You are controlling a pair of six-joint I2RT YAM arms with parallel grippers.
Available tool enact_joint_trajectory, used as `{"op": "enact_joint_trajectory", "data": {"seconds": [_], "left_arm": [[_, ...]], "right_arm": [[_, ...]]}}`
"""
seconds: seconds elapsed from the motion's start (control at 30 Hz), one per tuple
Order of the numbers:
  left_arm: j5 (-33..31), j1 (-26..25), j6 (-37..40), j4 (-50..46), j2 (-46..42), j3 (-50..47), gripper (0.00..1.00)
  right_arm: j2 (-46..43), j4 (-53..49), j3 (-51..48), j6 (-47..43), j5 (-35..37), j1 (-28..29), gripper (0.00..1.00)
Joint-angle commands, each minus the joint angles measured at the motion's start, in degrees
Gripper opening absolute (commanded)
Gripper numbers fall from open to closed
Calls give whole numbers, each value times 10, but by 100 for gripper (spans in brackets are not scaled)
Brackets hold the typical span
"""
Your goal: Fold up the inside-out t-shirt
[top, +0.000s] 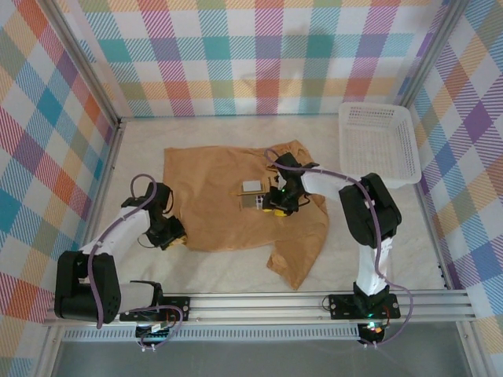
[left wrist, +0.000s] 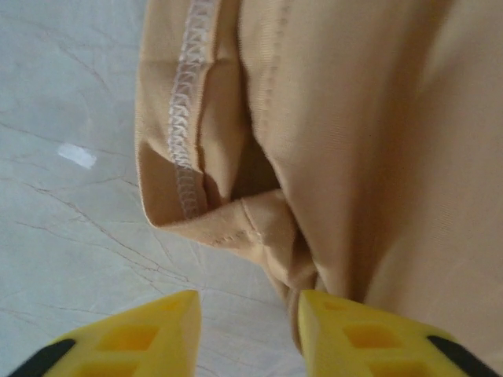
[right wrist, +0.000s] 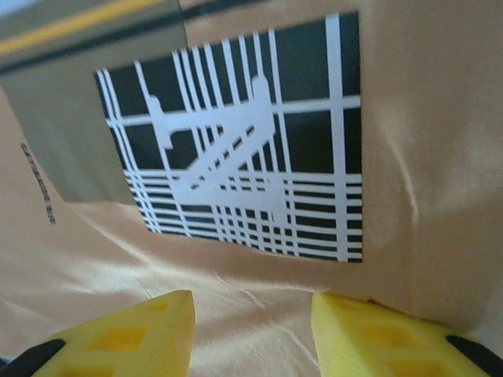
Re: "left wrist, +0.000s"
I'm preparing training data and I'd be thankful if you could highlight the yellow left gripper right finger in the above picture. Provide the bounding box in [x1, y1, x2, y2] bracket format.
[296, 289, 494, 377]

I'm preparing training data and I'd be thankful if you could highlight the tan t-shirt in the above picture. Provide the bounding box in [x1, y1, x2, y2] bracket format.
[133, 0, 503, 377]

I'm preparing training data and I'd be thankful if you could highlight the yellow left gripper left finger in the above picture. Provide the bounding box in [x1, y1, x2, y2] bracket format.
[11, 289, 204, 377]

